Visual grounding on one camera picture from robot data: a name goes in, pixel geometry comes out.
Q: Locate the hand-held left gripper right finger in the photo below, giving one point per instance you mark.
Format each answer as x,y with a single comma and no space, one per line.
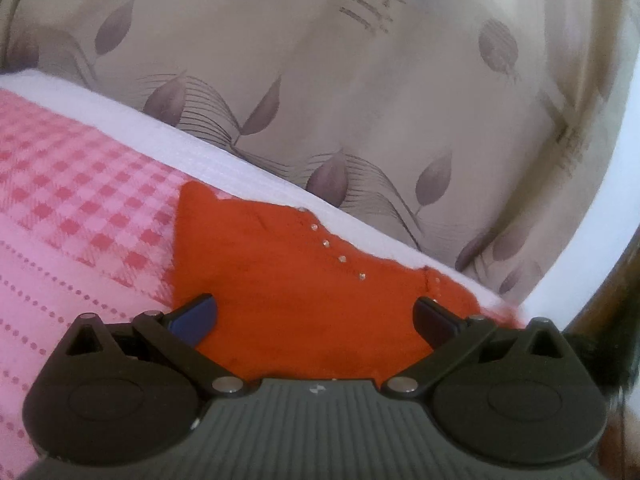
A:
434,322

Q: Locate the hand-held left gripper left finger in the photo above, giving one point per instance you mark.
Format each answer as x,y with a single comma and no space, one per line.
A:
197,317

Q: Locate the orange knit sweater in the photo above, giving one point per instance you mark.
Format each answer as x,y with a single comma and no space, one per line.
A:
300,300

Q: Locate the pink checkered blanket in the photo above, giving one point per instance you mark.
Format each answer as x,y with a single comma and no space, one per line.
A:
75,200

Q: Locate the white waffle bedsheet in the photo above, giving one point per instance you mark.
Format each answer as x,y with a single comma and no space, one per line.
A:
150,130

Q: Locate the beige leaf-print curtain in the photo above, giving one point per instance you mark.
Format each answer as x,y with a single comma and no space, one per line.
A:
350,110

